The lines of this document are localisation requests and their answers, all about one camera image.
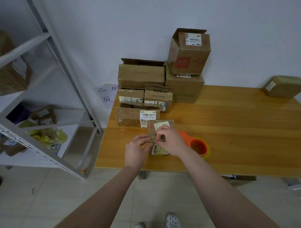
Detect person's right hand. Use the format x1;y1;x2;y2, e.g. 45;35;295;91
155;124;191;158

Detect person's left hand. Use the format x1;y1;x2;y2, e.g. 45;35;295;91
124;134;153;172

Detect squat red-printed cardboard box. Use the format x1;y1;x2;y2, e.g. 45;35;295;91
147;119;176;157

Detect blue orange tape dispenser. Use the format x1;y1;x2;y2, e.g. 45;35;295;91
178;130;210;159

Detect box barcode label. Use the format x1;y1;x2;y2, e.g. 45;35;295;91
116;107;161;128

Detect stack of cardboard boxes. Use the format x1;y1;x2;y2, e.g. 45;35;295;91
117;28;212;112

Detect small brown cardboard box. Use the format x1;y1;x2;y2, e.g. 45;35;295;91
262;75;301;99

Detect person's left forearm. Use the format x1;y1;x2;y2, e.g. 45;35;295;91
54;164;142;228

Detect person's right forearm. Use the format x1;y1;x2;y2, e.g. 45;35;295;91
179;148;280;228

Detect brown cardboard scrap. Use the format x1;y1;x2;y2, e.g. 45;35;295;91
0;137;28;157

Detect wooden table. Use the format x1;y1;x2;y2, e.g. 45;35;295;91
95;85;301;178

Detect yellow plastic bag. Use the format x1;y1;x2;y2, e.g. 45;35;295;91
28;128;69;150

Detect small open carton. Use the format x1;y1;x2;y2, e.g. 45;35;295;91
29;105;57;127

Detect dark blue bag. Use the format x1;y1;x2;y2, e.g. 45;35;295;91
6;103;33;126

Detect large worn shelf carton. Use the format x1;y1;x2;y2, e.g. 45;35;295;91
0;31;34;96

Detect grey metal shelf rack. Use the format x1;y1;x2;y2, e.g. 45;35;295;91
0;0;104;179

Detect white paper wall sign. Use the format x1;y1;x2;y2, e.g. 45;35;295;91
96;84;119;110

